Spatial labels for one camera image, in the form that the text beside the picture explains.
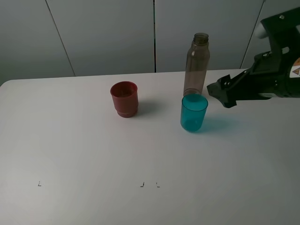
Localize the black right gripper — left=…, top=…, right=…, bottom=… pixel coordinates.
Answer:
left=207, top=46, right=300, bottom=108

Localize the smoky translucent water bottle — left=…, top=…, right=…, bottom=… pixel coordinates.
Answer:
left=183, top=33, right=210, bottom=96

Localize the teal translucent plastic cup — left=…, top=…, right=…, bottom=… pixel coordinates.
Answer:
left=180, top=94, right=208, bottom=133

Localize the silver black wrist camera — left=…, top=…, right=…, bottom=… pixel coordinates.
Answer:
left=255, top=7, right=300, bottom=57

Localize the red plastic cup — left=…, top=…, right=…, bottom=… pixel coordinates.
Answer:
left=110, top=81, right=139, bottom=118

